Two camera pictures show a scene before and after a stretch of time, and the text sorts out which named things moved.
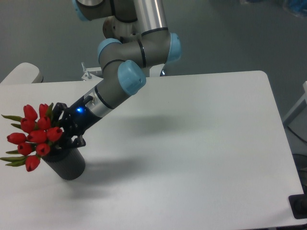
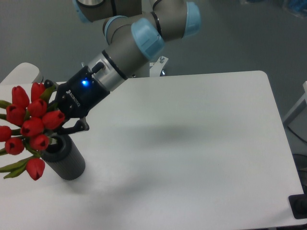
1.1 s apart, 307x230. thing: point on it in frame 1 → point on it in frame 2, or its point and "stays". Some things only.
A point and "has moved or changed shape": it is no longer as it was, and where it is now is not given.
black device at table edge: x=298 y=203 stays
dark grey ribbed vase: x=65 y=159 stays
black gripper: x=79 y=118 → x=77 y=97
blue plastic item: x=298 y=5 stays
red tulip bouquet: x=41 y=133 has moved or changed shape
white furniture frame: x=304 y=97 stays
